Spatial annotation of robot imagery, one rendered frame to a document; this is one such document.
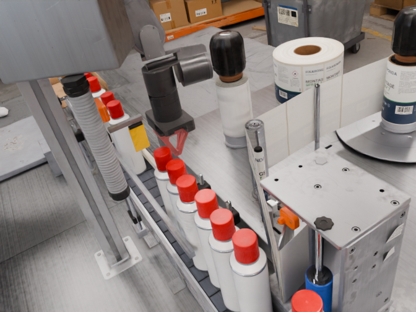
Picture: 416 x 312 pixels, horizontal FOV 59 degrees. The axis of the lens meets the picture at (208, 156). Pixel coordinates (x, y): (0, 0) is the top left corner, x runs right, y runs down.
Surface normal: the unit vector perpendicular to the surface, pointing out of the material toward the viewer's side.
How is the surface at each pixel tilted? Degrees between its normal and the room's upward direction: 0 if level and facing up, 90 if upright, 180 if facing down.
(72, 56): 90
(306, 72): 90
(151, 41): 70
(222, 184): 0
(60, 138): 90
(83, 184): 90
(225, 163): 0
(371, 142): 0
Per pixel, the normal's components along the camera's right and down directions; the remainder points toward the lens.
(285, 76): -0.77, 0.47
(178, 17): 0.28, 0.53
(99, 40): -0.07, 0.60
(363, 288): 0.51, 0.44
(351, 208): -0.17, -0.79
